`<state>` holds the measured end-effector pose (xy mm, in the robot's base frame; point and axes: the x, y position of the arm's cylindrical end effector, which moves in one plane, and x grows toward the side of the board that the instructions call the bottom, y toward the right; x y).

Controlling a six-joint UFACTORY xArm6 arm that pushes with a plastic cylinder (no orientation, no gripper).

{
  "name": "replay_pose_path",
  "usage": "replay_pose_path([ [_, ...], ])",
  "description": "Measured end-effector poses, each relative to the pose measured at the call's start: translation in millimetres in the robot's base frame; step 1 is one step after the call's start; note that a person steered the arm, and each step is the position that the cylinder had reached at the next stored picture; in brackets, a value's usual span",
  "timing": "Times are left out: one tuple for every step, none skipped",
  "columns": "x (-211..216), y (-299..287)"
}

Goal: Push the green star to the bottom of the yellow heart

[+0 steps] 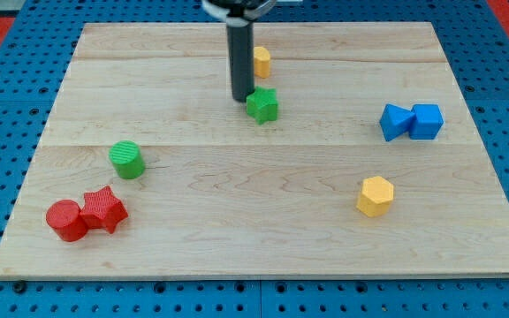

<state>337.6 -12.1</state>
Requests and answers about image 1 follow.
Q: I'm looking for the blue triangle block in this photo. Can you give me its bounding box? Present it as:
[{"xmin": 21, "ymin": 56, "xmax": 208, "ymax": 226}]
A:
[{"xmin": 379, "ymin": 103, "xmax": 415, "ymax": 141}]

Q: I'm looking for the green cylinder block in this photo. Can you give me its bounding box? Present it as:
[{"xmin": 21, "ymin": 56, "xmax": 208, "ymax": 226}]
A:
[{"xmin": 109, "ymin": 140, "xmax": 146, "ymax": 179}]

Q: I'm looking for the red star block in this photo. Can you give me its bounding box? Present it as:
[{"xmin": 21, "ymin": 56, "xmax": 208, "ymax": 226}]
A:
[{"xmin": 80, "ymin": 185, "xmax": 128, "ymax": 234}]

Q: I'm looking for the red cylinder block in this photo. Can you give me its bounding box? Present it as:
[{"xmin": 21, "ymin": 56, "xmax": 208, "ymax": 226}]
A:
[{"xmin": 45, "ymin": 200, "xmax": 88, "ymax": 242}]

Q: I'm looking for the green star block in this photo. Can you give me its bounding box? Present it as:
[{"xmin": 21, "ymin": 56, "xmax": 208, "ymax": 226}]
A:
[{"xmin": 247, "ymin": 87, "xmax": 279, "ymax": 125}]

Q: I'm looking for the yellow heart block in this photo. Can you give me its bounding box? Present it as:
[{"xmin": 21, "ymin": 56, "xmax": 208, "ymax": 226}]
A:
[{"xmin": 254, "ymin": 46, "xmax": 271, "ymax": 79}]

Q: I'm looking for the wooden board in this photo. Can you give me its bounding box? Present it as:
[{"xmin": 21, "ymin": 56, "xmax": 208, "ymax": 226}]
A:
[{"xmin": 0, "ymin": 22, "xmax": 509, "ymax": 281}]

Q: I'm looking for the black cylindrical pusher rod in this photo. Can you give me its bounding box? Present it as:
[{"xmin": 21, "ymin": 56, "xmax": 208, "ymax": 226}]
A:
[{"xmin": 226, "ymin": 18, "xmax": 255, "ymax": 102}]

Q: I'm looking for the blue cube block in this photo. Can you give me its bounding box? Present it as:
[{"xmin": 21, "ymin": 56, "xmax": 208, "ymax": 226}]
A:
[{"xmin": 408, "ymin": 104, "xmax": 444, "ymax": 140}]

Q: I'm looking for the yellow hexagon block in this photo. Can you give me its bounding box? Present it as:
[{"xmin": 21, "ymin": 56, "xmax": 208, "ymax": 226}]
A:
[{"xmin": 356, "ymin": 176, "xmax": 394, "ymax": 217}]

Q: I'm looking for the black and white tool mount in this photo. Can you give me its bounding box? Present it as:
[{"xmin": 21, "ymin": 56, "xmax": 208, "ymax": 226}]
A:
[{"xmin": 201, "ymin": 0, "xmax": 277, "ymax": 22}]

